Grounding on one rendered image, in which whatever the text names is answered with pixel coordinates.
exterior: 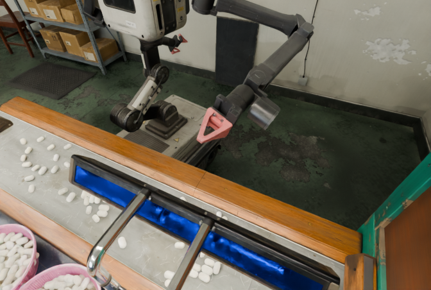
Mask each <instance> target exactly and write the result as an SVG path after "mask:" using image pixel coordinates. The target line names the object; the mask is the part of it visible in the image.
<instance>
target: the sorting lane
mask: <svg viewBox="0 0 431 290"><path fill-rule="evenodd" d="M0 116H1V117H4V118H6V119H8V120H11V122H12V123H13V126H11V127H9V128H8V129H6V130H5V131H3V132H1V133H0V188H2V189H3V190H4V191H6V192H8V193H10V194H11V195H12V196H15V197H16V198H17V199H19V200H21V201H23V202H24V203H25V204H27V205H29V206H30V207H32V208H34V209H35V210H37V211H39V212H40V213H42V214H43V215H45V216H47V217H48V218H50V219H52V220H53V221H55V222H56V223H58V224H59V225H62V226H63V227H64V228H66V229H68V230H70V231H71V232H72V233H74V234H76V235H78V236H79V237H81V238H82V239H84V240H86V241H87V242H89V243H90V244H92V245H95V244H96V243H97V241H98V240H99V239H100V237H101V236H102V235H103V234H104V233H105V232H106V230H107V229H108V228H109V226H110V225H111V224H112V223H113V222H114V221H115V219H116V218H117V217H118V215H119V214H120V213H121V212H122V210H120V209H118V208H116V207H114V206H113V205H111V204H109V203H107V202H106V203H105V202H103V201H102V200H100V202H99V203H95V202H94V203H90V202H89V204H88V205H84V199H83V198H81V194H82V192H83V190H82V189H80V188H78V187H76V186H75V185H73V184H71V183H70V182H69V167H66V166H64V163H65V162H68V163H70V161H71V156H72V155H73V154H77V155H82V156H85V157H90V158H93V159H96V160H97V161H100V162H102V163H104V164H106V165H108V166H110V167H112V168H115V169H117V170H119V171H121V172H123V173H126V174H127V175H130V176H132V177H134V178H136V179H139V180H141V181H143V182H146V183H148V184H150V185H152V186H154V187H156V188H158V189H160V190H163V191H165V192H167V193H169V194H172V195H173V196H176V197H178V198H181V197H184V198H185V199H186V200H187V202H189V203H191V204H193V205H195V206H197V207H199V208H202V209H204V210H206V211H209V212H211V213H213V214H215V215H217V212H221V217H223V216H226V217H227V220H228V221H230V222H232V223H235V224H236V225H239V226H241V227H243V228H245V229H247V230H250V231H252V232H254V233H256V234H258V235H261V236H262V237H265V238H267V239H269V240H272V241H274V242H276V243H278V244H281V245H282V246H284V247H286V248H289V249H291V250H293V251H296V252H298V253H300V254H302V255H304V256H306V257H308V258H310V259H313V260H315V261H317V262H320V263H322V264H324V265H325V266H328V267H331V268H332V269H333V270H334V271H335V272H336V273H337V274H338V276H339V277H340V279H341V283H340V287H339V290H343V286H344V264H341V263H339V262H337V261H335V260H332V259H330V258H328V257H325V256H324V255H321V254H319V253H317V252H314V251H312V250H310V249H308V248H306V247H304V246H301V245H299V244H296V243H294V242H292V241H290V240H288V239H286V238H283V237H281V236H279V235H276V234H274V233H272V232H270V231H268V230H265V229H263V228H261V227H259V226H257V225H254V224H252V223H250V222H248V221H245V220H243V219H241V218H239V217H237V216H234V215H232V214H229V213H227V212H225V211H223V210H221V209H219V208H216V207H214V206H212V205H209V204H207V203H205V202H203V201H201V200H198V199H196V198H194V197H192V196H189V195H188V194H185V193H183V192H181V191H178V190H176V189H173V188H172V187H170V186H167V185H165V184H163V183H160V182H158V181H156V180H154V179H152V178H149V177H147V176H145V175H142V174H140V173H138V172H136V171H134V170H132V169H129V168H127V167H124V166H122V165H120V164H118V163H116V162H114V161H111V160H109V159H107V158H105V157H102V156H101V155H98V154H96V153H93V152H91V151H89V150H87V149H85V148H82V147H80V146H78V145H76V144H73V143H71V142H69V141H67V140H65V139H62V138H60V137H58V136H55V135H53V134H52V133H49V132H47V131H44V130H42V129H40V128H37V127H36V126H33V125H31V124H29V123H26V122H24V121H22V120H20V119H18V118H16V117H13V116H11V115H9V114H6V113H4V112H2V111H0ZM40 137H44V140H42V141H40V142H37V139H38V138H40ZM21 139H26V144H21V142H20V140H21ZM52 144H54V145H55V147H54V148H53V149H52V150H48V149H47V147H49V146H50V145H52ZM68 144H71V145H72V146H71V148H69V149H64V148H63V147H64V146H66V145H68ZM28 147H31V148H32V150H31V151H30V153H28V154H27V153H25V150H26V149H27V148H28ZM55 154H58V155H59V159H58V160H57V161H54V160H53V158H54V155H55ZM22 155H26V160H25V161H24V162H31V163H32V165H31V166H30V167H22V164H23V163H24V162H23V161H21V156H22ZM36 165H39V166H40V167H39V168H38V169H37V170H36V171H32V170H31V169H32V167H34V166H36ZM44 166H45V167H47V170H46V172H45V173H44V174H42V175H40V174H39V173H38V172H39V170H40V169H41V168H42V167H44ZM54 166H58V167H59V168H58V170H57V172H56V173H52V172H51V170H52V168H53V167H54ZM31 175H33V176H34V179H33V180H30V181H25V180H24V179H25V178H26V177H27V176H31ZM30 185H34V186H35V190H34V191H33V192H29V191H28V189H29V186H30ZM65 187H66V188H68V191H67V192H66V193H64V194H62V195H59V193H58V191H59V190H61V189H63V188H65ZM72 192H74V193H75V194H76V195H75V197H74V199H73V200H72V201H71V202H68V201H67V197H68V195H69V194H70V193H72ZM100 205H108V206H109V210H108V211H107V213H108V214H107V216H106V217H101V216H98V217H99V222H97V223H96V222H95V221H94V220H93V219H92V216H93V215H95V214H96V215H97V212H98V211H99V206H100ZM88 206H91V207H92V211H91V213H90V214H86V210H87V207H88ZM119 237H124V238H125V241H126V247H125V248H120V246H119V243H118V239H119V238H118V239H117V240H116V242H115V243H114V244H113V246H112V247H111V248H110V249H109V251H108V252H107V254H109V255H110V256H111V257H113V258H115V259H117V260H118V261H119V262H122V263H123V264H125V265H126V266H128V267H129V268H131V269H133V270H134V271H136V272H137V273H139V274H141V275H142V276H144V277H146V278H147V279H149V280H150V281H152V282H154V283H155V284H157V285H158V286H160V287H162V288H164V289H166V288H167V287H166V286H165V281H166V280H167V279H168V278H165V277H164V273H165V272H166V271H171V272H174V273H175V271H176V270H177V268H178V266H179V264H180V262H181V261H182V259H183V256H184V255H185V253H186V251H187V249H188V247H189V246H188V245H186V244H185V243H184V245H185V246H184V248H175V246H174V245H175V243H177V242H179V243H182V242H181V241H179V240H177V239H175V238H173V237H171V236H170V235H167V234H165V233H163V232H162V231H160V230H158V229H156V228H154V227H152V226H150V225H149V224H147V223H145V222H143V221H141V220H139V219H137V218H135V217H134V218H133V219H132V221H131V222H130V224H129V225H128V226H127V227H126V229H125V230H124V232H123V233H122V234H121V235H120V236H119ZM220 265H221V267H220V269H219V272H218V274H214V273H212V274H211V275H209V277H210V281H209V282H207V283H206V282H204V281H202V280H200V279H199V274H200V273H201V272H202V270H200V271H198V276H197V277H196V278H192V277H190V276H189V277H188V279H187V281H186V283H185V285H184V287H183V289H182V290H272V289H270V288H268V287H266V286H264V285H262V284H261V283H259V282H257V281H255V280H253V279H251V278H249V277H247V276H246V275H243V274H242V273H239V272H238V271H235V270H234V269H232V268H230V267H228V266H226V265H224V264H220Z"/></svg>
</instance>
